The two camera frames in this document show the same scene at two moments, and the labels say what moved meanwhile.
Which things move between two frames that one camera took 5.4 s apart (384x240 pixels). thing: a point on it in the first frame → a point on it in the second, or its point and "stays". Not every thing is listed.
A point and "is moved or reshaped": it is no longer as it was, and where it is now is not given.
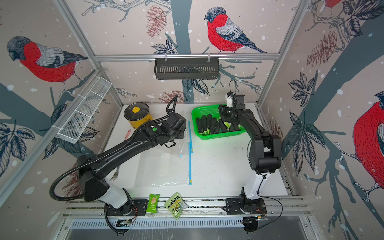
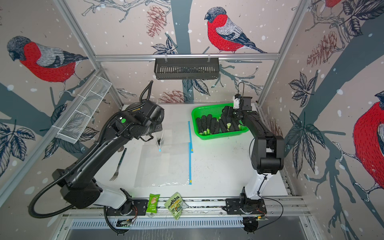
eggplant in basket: (207, 125) stays
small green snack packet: (152, 206) stays
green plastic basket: (213, 110) stays
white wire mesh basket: (72, 127) stays
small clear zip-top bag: (181, 142) is moved or reshaped
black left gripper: (182, 130) → (159, 123)
